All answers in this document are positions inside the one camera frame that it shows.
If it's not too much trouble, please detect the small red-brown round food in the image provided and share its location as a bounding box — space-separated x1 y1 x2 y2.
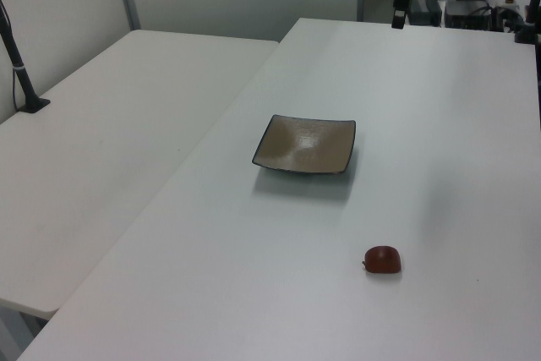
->
362 244 402 275

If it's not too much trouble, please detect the black camera stand clamp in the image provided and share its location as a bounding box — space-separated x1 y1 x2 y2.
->
512 0 541 46

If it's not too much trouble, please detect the white side table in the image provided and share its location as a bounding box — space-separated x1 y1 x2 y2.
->
0 29 281 322

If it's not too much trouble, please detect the square brown ceramic plate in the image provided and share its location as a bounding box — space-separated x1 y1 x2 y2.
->
251 114 357 175

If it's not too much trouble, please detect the black camera stand pole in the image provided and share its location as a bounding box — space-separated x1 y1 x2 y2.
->
0 0 52 114

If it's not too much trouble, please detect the thin black cable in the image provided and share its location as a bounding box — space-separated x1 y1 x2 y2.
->
11 65 21 113

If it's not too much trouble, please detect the black power adapter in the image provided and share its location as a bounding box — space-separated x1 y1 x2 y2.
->
408 0 441 26

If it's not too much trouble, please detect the black electronics box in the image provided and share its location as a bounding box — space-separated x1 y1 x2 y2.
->
444 0 494 30

